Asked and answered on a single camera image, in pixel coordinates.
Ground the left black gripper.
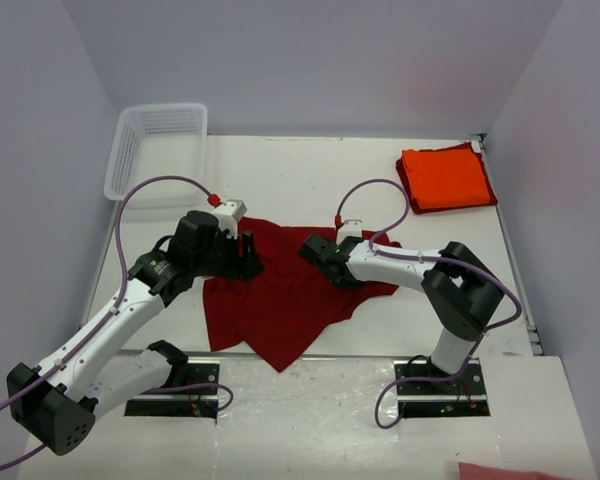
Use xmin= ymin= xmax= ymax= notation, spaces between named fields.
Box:
xmin=192 ymin=226 xmax=264 ymax=281

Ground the dark red t shirt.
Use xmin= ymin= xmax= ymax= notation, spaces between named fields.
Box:
xmin=203 ymin=217 xmax=398 ymax=372
xmin=394 ymin=141 xmax=499 ymax=216

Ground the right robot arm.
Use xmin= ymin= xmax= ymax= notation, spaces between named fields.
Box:
xmin=299 ymin=234 xmax=505 ymax=393

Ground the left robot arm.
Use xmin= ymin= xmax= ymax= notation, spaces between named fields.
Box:
xmin=6 ymin=200 xmax=264 ymax=456

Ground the folded dark red t shirt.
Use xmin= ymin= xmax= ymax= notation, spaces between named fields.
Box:
xmin=394 ymin=141 xmax=499 ymax=216

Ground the folded orange t shirt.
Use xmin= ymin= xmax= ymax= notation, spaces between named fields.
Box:
xmin=400 ymin=142 xmax=487 ymax=212

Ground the white plastic basket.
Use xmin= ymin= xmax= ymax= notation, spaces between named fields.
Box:
xmin=103 ymin=103 xmax=208 ymax=209

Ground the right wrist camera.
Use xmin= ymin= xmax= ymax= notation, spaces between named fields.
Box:
xmin=334 ymin=215 xmax=363 ymax=244

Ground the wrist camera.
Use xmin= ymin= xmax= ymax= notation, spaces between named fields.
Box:
xmin=207 ymin=194 xmax=247 ymax=238
xmin=334 ymin=215 xmax=363 ymax=244

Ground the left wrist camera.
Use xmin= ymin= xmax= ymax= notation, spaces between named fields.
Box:
xmin=207 ymin=194 xmax=247 ymax=238

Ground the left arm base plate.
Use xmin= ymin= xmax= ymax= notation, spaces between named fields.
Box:
xmin=124 ymin=358 xmax=220 ymax=420

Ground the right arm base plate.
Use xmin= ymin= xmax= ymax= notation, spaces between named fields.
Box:
xmin=396 ymin=361 xmax=491 ymax=419

